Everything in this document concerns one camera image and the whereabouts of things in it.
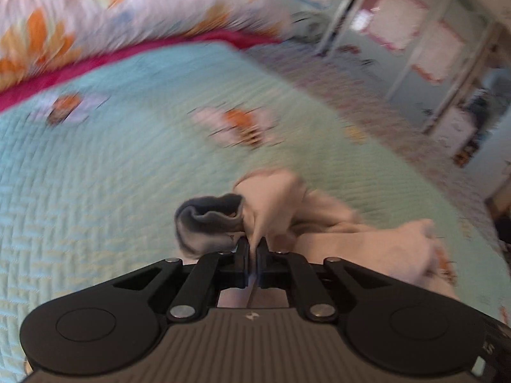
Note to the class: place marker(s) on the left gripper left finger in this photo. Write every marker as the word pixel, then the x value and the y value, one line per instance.
pixel 203 282

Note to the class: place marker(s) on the mint green bee quilt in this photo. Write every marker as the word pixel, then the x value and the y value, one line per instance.
pixel 82 203

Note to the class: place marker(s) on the heart patterned bedsheet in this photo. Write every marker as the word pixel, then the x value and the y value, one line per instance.
pixel 326 81

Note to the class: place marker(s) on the pale blue sliding wardrobe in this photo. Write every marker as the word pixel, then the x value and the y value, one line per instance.
pixel 412 53

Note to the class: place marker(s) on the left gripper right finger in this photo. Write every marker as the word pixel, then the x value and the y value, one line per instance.
pixel 291 272

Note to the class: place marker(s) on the white patterned baby garment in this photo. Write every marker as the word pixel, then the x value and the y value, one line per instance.
pixel 276 205

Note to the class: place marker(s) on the white drawer cabinet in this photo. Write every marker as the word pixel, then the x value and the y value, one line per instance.
pixel 454 130

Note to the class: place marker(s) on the floral long pillow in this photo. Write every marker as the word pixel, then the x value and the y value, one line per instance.
pixel 39 36

